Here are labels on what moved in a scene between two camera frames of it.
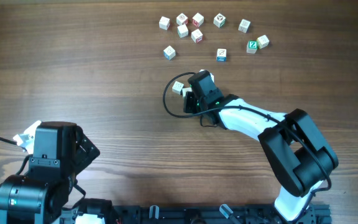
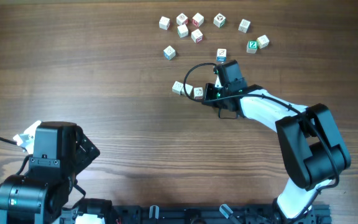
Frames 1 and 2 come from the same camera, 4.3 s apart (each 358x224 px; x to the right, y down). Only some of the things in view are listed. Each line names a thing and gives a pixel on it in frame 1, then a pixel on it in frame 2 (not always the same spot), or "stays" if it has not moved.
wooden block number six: (177, 87) stays
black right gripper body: (192, 105) -> (213, 96)
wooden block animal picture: (197, 36) stays
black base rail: (210, 214) stays
